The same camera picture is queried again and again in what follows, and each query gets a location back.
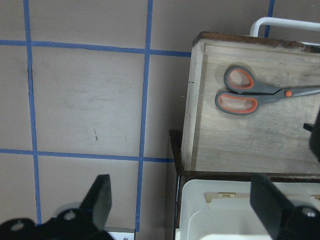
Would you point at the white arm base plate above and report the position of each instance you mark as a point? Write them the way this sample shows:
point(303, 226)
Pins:
point(121, 233)

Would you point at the wooden drawer with white handle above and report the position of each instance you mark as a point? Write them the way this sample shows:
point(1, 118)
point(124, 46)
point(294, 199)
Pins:
point(271, 140)

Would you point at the grey orange scissors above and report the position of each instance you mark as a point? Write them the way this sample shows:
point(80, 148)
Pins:
point(247, 94)

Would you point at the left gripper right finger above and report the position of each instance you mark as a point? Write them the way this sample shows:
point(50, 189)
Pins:
point(270, 205)

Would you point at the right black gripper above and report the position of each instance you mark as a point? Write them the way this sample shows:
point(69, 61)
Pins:
point(314, 141)

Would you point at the white plastic storage bin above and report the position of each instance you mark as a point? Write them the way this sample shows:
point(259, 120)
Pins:
point(221, 210)

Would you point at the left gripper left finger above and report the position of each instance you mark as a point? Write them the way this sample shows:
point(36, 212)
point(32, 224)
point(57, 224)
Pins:
point(97, 203)

